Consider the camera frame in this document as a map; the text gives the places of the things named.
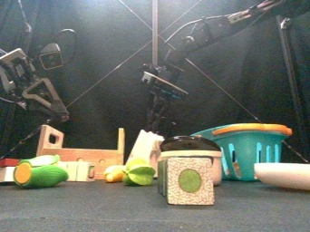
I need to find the black pot lid with knob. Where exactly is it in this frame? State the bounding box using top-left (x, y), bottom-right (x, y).
top-left (160, 135), bottom-right (223, 152)

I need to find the white plastic container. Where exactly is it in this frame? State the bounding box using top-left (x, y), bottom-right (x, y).
top-left (126, 130), bottom-right (165, 170)

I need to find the green toy star fruit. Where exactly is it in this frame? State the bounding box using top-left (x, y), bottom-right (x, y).
top-left (121, 157), bottom-right (157, 187)

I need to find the white toy cooking pot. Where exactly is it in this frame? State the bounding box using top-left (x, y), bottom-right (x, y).
top-left (158, 150), bottom-right (224, 186)

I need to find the green white toy vegetable stick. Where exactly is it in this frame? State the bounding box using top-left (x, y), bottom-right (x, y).
top-left (18, 154), bottom-right (61, 168)

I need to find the wooden toy rack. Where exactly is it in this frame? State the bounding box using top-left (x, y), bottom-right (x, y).
top-left (34, 124), bottom-right (125, 181)

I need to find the green toy melon block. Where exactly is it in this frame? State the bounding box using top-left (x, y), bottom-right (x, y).
top-left (156, 157), bottom-right (215, 207)

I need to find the yellow toy banana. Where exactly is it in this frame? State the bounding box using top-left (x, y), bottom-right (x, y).
top-left (102, 165), bottom-right (126, 184)

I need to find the red white striped toy food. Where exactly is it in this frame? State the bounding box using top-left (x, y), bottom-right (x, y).
top-left (0, 157), bottom-right (21, 184)

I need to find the white toy block slice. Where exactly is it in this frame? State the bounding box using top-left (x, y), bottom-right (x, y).
top-left (76, 161), bottom-right (97, 182)
top-left (58, 161), bottom-right (78, 181)

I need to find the toy corn in green husk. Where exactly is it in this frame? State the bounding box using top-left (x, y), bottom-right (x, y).
top-left (11, 161), bottom-right (70, 189)

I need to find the white bowl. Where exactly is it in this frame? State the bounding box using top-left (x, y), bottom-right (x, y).
top-left (252, 162), bottom-right (310, 191)

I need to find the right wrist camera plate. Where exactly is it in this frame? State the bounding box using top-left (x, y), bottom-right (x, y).
top-left (140, 71), bottom-right (188, 100)

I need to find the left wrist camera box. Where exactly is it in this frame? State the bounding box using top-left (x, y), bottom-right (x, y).
top-left (37, 42), bottom-right (65, 71)

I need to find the vertical metal frame pole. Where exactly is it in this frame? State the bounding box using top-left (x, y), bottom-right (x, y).
top-left (150, 0), bottom-right (160, 67)

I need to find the thin diagonal brace wire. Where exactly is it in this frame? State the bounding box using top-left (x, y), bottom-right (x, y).
top-left (116, 0), bottom-right (310, 164)
top-left (0, 0), bottom-right (203, 160)

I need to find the black camera cable loop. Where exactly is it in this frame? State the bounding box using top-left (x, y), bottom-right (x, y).
top-left (54, 28), bottom-right (78, 66)

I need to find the teal basket with orange handle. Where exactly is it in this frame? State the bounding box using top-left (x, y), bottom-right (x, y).
top-left (189, 122), bottom-right (293, 182)

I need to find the dark metal frame post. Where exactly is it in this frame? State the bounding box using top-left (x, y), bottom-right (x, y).
top-left (276, 14), bottom-right (307, 158)

